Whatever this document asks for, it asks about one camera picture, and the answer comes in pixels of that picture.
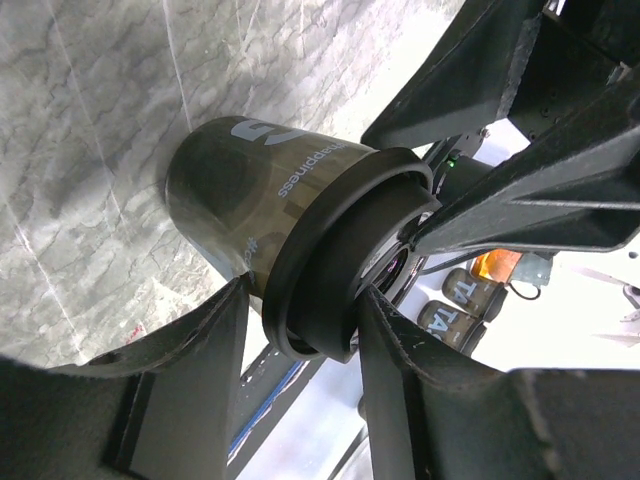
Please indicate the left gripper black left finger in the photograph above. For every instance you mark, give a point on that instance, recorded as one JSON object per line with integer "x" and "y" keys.
{"x": 158, "y": 408}

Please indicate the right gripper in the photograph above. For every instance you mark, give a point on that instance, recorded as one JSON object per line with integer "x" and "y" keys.
{"x": 575, "y": 187}

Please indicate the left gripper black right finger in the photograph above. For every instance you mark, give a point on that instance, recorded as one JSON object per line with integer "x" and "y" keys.
{"x": 433, "y": 413}

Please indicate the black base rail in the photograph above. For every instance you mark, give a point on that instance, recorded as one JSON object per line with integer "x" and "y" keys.
{"x": 268, "y": 388}

